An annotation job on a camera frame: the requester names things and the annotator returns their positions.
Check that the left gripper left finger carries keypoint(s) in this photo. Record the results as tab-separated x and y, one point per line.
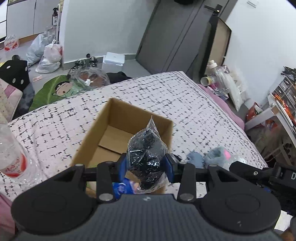
107	173

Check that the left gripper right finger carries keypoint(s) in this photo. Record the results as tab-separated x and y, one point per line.
185	175

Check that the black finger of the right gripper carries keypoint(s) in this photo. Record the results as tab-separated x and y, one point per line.
254	175

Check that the blue tissue pack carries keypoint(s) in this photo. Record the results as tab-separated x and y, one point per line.
127	186

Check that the grey fluffy plush toy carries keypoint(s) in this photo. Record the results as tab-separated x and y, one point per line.
218	156

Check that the black items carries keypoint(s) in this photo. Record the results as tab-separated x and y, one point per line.
145	151

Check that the blue denim pouch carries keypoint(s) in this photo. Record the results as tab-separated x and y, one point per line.
196	159

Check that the brown cardboard box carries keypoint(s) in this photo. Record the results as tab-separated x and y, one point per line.
110	133

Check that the white black patterned blanket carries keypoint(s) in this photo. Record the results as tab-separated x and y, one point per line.
52	135

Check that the white side table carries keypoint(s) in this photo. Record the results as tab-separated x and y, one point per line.
281	103

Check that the white pillow bag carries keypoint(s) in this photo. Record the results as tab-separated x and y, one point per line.
238	90

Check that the clear plastic water bottle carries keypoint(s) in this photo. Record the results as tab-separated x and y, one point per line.
15	162

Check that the yellow tape roll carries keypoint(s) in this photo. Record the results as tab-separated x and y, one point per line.
206	81

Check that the clear plastic bag on floor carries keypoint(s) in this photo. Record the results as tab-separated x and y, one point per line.
90	78

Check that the large clear plastic jar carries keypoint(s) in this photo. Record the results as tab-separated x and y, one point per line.
218	78

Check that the green cartoon leaf cushion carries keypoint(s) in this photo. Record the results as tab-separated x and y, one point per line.
56	89

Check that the white foam box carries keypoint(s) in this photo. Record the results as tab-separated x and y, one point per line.
113	62

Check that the cream dotted cushion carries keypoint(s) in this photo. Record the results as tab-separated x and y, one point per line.
10	98

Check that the white red plastic bag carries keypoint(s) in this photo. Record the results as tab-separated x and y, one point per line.
53	52

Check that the dark grey wardrobe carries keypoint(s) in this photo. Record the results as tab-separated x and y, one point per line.
174	34

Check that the black polka dot cushion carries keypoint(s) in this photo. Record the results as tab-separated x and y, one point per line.
15	73

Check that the grey plastic bag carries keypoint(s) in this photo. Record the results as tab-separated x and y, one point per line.
36	49

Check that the brown framed board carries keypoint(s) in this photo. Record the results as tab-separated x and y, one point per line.
217	43

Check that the red white bottle pack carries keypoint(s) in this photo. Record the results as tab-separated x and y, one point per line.
11	42

